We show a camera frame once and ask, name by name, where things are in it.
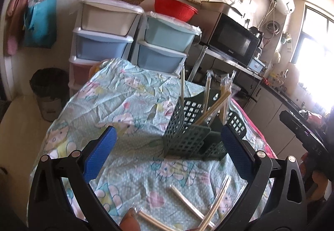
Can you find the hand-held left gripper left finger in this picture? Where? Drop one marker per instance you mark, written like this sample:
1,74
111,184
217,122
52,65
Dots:
101,154

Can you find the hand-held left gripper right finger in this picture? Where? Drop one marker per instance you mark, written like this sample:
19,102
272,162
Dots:
234,154

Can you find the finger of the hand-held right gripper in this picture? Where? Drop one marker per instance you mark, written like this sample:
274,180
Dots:
291,122

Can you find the wooden chopstick pair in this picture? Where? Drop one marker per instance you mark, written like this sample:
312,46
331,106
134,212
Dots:
224,95
214,108
154,220
231,79
219,199
189,202
207,90
182,82

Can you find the dark green utensil holder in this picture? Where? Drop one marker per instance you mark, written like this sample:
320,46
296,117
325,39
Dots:
188,139

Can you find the person's right hand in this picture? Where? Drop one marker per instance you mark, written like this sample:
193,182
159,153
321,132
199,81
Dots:
319,181

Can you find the person's left hand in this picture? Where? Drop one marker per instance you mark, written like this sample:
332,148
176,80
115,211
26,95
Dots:
130,222

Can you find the cream kitchen cabinets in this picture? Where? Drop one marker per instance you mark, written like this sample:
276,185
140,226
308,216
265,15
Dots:
274,113

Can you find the pink plastic bag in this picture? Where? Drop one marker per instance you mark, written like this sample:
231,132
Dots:
313,116

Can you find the pink blanket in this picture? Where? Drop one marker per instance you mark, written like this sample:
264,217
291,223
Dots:
264,146

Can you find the beige cutting board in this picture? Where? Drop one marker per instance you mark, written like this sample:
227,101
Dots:
292,77

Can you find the cartoon printed light blue sheet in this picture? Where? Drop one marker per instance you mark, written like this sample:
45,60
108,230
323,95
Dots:
130,105

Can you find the black frying pan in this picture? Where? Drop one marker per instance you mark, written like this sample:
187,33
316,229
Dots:
242,92

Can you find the light blue box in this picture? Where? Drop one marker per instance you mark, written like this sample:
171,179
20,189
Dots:
257,64

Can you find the window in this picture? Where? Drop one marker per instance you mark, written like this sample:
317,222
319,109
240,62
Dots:
315,58

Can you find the black trash bin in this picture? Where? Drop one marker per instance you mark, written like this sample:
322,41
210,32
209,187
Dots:
49,92

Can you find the steel kitchen shelf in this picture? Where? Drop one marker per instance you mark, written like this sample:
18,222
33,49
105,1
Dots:
227,57

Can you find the black microwave oven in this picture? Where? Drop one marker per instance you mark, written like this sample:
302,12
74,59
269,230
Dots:
232,38

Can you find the tall plastic drawer unit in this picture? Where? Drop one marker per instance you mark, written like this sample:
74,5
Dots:
104,45

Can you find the plastic drawer tower blue drawers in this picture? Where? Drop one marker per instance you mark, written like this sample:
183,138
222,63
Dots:
161,56

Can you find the blue hanging bag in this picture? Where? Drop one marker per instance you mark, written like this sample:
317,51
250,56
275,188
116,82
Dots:
40,25

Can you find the red colander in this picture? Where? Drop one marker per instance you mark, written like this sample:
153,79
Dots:
172,9

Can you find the pink hanging cloth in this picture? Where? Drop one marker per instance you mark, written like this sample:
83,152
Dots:
15,12

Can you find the pale green wall holder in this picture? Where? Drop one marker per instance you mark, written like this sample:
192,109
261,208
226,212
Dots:
286,41

